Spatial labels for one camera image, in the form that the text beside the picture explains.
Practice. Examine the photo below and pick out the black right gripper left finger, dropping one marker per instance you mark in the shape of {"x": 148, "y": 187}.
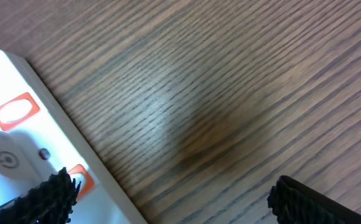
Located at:
{"x": 50, "y": 202}

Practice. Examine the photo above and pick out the white power strip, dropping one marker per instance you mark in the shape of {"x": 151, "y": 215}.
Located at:
{"x": 27, "y": 106}

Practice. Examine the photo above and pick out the white charger plug adapter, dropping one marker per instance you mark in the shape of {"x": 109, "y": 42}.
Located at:
{"x": 21, "y": 166}

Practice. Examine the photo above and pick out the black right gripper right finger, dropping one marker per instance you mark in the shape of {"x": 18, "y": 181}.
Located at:
{"x": 295, "y": 203}

